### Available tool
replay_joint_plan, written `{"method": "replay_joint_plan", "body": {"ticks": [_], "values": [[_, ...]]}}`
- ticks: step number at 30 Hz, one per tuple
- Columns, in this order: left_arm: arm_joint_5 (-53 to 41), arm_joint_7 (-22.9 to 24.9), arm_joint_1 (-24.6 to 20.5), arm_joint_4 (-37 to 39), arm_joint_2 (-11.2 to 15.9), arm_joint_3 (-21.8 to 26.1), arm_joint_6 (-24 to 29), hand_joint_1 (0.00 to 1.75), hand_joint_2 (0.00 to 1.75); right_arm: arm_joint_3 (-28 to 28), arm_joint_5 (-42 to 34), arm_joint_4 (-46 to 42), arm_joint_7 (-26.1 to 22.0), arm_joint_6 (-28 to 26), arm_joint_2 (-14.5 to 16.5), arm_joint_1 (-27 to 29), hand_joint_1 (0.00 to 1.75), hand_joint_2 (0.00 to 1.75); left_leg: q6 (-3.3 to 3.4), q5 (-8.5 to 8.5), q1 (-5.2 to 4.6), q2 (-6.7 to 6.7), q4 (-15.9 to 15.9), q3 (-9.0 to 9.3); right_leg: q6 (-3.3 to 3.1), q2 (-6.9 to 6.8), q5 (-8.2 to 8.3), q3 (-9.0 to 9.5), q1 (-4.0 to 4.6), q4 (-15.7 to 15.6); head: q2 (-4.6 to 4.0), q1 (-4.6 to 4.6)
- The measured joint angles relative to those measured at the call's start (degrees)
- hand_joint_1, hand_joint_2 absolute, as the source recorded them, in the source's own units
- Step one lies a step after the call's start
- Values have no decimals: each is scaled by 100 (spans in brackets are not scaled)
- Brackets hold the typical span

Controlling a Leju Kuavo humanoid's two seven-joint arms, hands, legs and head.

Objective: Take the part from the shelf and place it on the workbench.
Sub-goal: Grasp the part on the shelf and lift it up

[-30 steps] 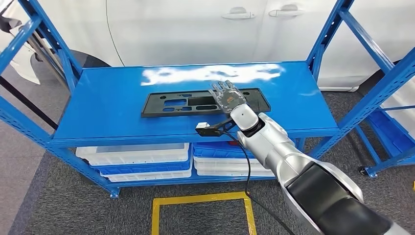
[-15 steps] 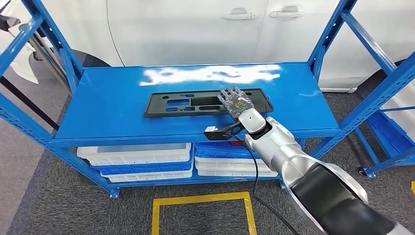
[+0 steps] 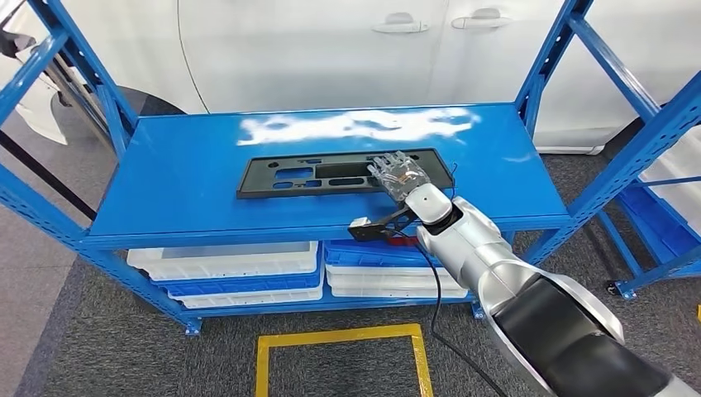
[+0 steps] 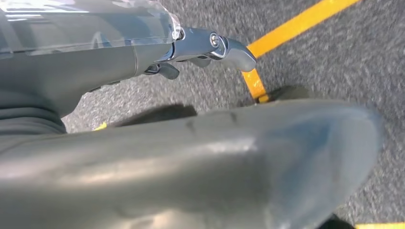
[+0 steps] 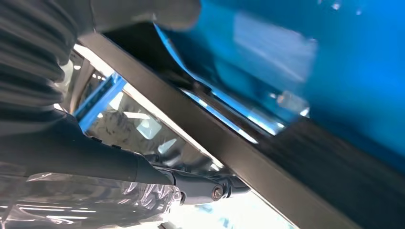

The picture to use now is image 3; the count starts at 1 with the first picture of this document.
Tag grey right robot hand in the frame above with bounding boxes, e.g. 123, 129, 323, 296
366, 151, 432, 205

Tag black plastic plate bracket part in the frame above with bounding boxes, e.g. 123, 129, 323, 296
236, 147, 455, 200

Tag large blue metal shelf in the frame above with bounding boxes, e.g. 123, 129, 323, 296
0, 0, 701, 337

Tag white car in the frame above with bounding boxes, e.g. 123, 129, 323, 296
0, 0, 701, 157

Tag yellow floor tape square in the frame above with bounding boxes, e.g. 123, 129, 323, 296
255, 323, 435, 397

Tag large white plastic bin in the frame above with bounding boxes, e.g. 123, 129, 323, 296
637, 126, 701, 220

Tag blue wheeled metal rack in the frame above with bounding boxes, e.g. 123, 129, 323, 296
594, 164, 701, 301

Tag grey stand with black base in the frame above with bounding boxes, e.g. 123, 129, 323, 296
43, 51, 165, 316

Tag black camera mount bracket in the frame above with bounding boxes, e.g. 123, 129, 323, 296
347, 205, 422, 243

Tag black camera cable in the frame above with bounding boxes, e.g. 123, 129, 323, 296
391, 230, 510, 397

